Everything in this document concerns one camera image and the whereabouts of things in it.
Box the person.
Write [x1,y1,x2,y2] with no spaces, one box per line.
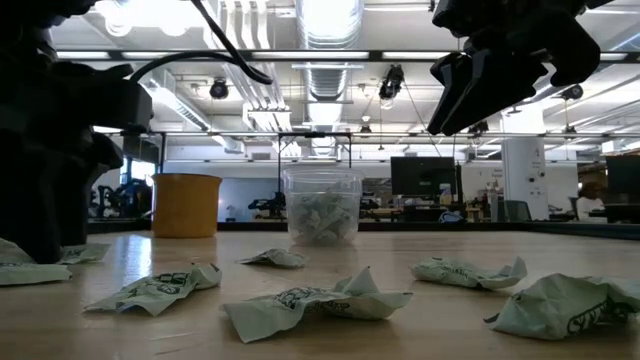
[574,180,609,222]

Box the black computer monitor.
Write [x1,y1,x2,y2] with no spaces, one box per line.
[390,156,458,197]
[604,154,640,225]

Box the grey office chair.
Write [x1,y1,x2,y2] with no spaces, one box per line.
[499,199,533,223]

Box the black rig frame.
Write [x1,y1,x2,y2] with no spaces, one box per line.
[119,130,169,176]

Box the clear plastic cup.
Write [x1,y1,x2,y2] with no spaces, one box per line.
[281,166,366,247]

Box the white pillar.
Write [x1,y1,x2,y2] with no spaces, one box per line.
[500,107,550,222]

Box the black hanging camera mount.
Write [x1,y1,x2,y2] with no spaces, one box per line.
[378,63,405,101]

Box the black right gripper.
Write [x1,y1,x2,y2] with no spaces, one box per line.
[426,0,616,137]

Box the amber plastic cup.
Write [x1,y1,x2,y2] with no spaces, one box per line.
[151,172,224,239]

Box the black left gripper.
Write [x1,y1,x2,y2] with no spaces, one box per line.
[0,54,155,265]

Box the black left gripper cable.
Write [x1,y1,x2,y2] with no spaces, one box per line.
[128,0,275,85]

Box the silver ventilation duct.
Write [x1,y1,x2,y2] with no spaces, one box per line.
[293,0,366,157]

